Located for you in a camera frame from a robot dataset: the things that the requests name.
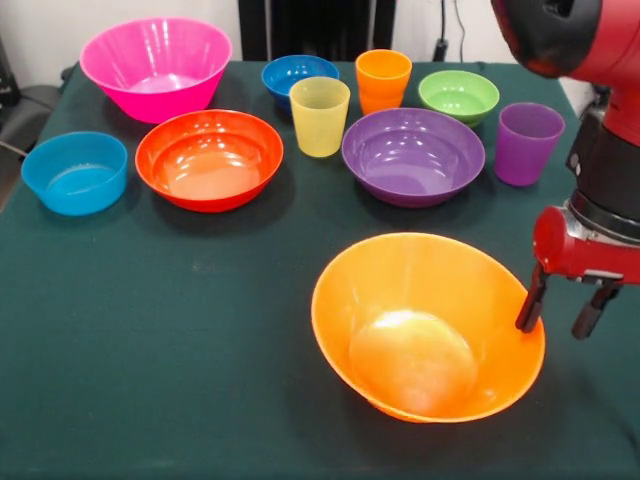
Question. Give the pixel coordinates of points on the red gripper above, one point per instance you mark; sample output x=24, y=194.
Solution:
x=585, y=257

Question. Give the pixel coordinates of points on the large yellow-orange bowl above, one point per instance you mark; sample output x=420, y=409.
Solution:
x=425, y=300

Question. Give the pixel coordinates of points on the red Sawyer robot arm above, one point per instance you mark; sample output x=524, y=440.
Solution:
x=615, y=50

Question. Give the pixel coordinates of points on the purple cup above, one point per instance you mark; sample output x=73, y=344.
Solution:
x=527, y=150

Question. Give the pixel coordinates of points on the purple bowl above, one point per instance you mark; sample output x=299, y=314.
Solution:
x=410, y=160

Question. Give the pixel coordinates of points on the green bowl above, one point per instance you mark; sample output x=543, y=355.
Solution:
x=457, y=95

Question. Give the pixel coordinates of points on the orange cup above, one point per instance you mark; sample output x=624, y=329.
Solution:
x=382, y=82

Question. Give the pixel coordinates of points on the yellow cup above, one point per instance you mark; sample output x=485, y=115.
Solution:
x=320, y=125

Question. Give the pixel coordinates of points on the dark green tablecloth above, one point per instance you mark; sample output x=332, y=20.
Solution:
x=200, y=325

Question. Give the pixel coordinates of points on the dark blue bowl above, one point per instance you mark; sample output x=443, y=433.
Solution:
x=282, y=75

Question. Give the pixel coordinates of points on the red bowl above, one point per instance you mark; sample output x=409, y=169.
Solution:
x=210, y=165

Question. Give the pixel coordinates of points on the pink bowl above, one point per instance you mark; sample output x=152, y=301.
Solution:
x=150, y=60

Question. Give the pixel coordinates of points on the light blue bowl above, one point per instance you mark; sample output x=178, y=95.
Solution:
x=75, y=180

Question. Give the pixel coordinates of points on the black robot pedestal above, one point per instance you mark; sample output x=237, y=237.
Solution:
x=320, y=25

